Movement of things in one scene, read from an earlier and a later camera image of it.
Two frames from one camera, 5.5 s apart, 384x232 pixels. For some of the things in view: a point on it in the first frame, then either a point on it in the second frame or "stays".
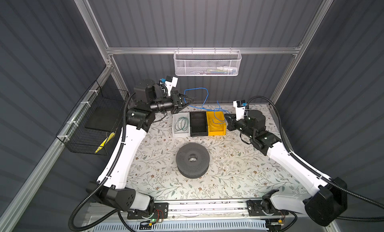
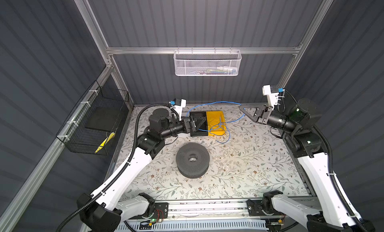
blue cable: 203,102 → 221,123
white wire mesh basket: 207,63 stays
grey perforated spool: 192,160 stays
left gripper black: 174,97 → 191,128
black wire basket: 94,125 stays
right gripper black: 230,117 → 260,112
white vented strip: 184,226 stays
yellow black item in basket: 110,137 stays
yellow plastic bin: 216,123 stays
